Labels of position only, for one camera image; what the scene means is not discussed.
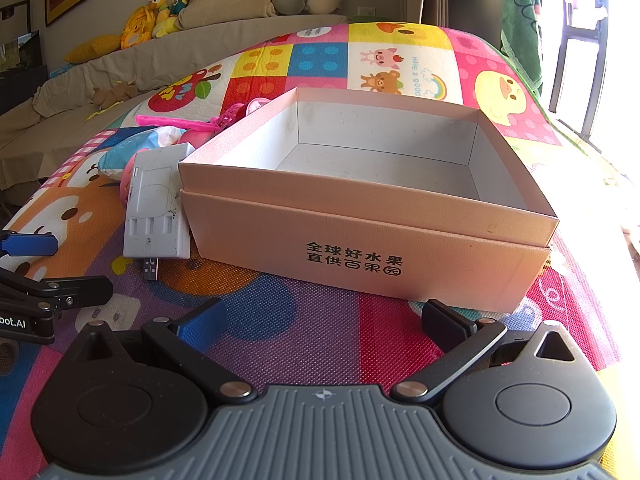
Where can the pink cardboard box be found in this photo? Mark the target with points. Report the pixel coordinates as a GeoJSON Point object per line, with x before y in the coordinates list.
{"type": "Point", "coordinates": [350, 240]}

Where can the colourful cartoon play mat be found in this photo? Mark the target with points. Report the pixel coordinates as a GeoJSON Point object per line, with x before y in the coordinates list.
{"type": "Point", "coordinates": [325, 335]}

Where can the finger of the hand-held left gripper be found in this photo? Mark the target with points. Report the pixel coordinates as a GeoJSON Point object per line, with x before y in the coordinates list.
{"type": "Point", "coordinates": [80, 292]}
{"type": "Point", "coordinates": [30, 246]}

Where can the blue white tissue pack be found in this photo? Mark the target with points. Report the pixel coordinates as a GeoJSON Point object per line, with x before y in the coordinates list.
{"type": "Point", "coordinates": [125, 152]}

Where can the brown teddy plush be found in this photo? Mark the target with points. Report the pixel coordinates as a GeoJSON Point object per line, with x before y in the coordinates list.
{"type": "Point", "coordinates": [116, 94]}

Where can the beige covered sofa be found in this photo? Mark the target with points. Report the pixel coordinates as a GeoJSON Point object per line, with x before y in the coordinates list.
{"type": "Point", "coordinates": [150, 67]}

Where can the green cartoon towel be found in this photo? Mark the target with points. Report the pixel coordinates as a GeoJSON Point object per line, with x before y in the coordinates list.
{"type": "Point", "coordinates": [522, 35]}

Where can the black window railing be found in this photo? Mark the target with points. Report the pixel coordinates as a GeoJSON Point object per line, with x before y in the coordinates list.
{"type": "Point", "coordinates": [582, 35]}

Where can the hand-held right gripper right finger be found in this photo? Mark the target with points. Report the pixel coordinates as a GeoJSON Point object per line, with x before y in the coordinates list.
{"type": "Point", "coordinates": [440, 320]}

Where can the yellow pillow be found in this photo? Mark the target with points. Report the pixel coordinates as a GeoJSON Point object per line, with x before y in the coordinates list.
{"type": "Point", "coordinates": [92, 47]}

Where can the pink squishy figure toy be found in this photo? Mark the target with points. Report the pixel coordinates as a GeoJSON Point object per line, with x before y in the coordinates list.
{"type": "Point", "coordinates": [128, 180]}

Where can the yellow duck plush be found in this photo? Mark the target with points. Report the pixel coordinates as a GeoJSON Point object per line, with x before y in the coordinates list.
{"type": "Point", "coordinates": [161, 12]}

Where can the white wall socket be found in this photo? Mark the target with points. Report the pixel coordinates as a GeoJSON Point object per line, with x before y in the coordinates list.
{"type": "Point", "coordinates": [366, 11]}

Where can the pink plastic strip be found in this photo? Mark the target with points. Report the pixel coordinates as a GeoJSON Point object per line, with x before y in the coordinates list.
{"type": "Point", "coordinates": [165, 120]}

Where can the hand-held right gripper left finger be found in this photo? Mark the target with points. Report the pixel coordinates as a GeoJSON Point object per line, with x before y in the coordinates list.
{"type": "Point", "coordinates": [202, 322]}

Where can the black television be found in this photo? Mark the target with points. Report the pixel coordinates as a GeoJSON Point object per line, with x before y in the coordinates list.
{"type": "Point", "coordinates": [22, 80]}

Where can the pink round toy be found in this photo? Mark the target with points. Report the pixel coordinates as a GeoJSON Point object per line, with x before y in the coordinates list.
{"type": "Point", "coordinates": [259, 106]}

